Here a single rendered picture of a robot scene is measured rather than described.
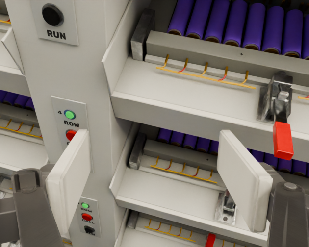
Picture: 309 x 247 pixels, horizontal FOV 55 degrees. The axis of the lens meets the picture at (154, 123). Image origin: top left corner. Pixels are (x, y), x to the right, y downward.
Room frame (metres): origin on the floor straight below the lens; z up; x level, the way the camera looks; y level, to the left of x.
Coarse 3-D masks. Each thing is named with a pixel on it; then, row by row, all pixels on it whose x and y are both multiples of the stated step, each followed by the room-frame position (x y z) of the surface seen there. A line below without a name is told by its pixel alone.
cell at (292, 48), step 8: (288, 16) 0.33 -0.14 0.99; (296, 16) 0.32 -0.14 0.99; (288, 24) 0.32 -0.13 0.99; (296, 24) 0.31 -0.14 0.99; (288, 32) 0.30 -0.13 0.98; (296, 32) 0.30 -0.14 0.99; (288, 40) 0.29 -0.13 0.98; (296, 40) 0.29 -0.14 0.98; (288, 48) 0.28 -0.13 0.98; (296, 48) 0.28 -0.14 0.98
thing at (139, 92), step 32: (160, 0) 0.37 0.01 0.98; (128, 32) 0.28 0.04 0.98; (128, 64) 0.27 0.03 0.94; (128, 96) 0.23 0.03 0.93; (160, 96) 0.24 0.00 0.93; (192, 96) 0.24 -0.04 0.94; (224, 96) 0.24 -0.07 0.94; (256, 96) 0.24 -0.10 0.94; (192, 128) 0.23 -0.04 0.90; (224, 128) 0.22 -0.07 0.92; (256, 128) 0.21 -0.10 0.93
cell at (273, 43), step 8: (272, 8) 0.34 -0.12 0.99; (280, 8) 0.33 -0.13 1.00; (272, 16) 0.32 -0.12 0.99; (280, 16) 0.32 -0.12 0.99; (272, 24) 0.31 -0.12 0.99; (280, 24) 0.31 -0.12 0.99; (264, 32) 0.31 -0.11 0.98; (272, 32) 0.30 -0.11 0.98; (280, 32) 0.30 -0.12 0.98; (264, 40) 0.30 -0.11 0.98; (272, 40) 0.29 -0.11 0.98; (280, 40) 0.29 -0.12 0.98; (264, 48) 0.28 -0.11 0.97; (272, 48) 0.28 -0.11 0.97; (280, 48) 0.28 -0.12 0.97
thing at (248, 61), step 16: (160, 32) 0.29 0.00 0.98; (160, 48) 0.27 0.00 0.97; (176, 48) 0.27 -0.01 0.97; (192, 48) 0.27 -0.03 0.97; (208, 48) 0.27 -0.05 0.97; (224, 48) 0.27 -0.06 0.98; (240, 48) 0.27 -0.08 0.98; (208, 64) 0.27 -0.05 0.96; (224, 64) 0.26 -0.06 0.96; (240, 64) 0.26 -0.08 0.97; (256, 64) 0.25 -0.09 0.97; (272, 64) 0.25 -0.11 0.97; (288, 64) 0.25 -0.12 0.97; (304, 64) 0.25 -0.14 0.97; (304, 80) 0.25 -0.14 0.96
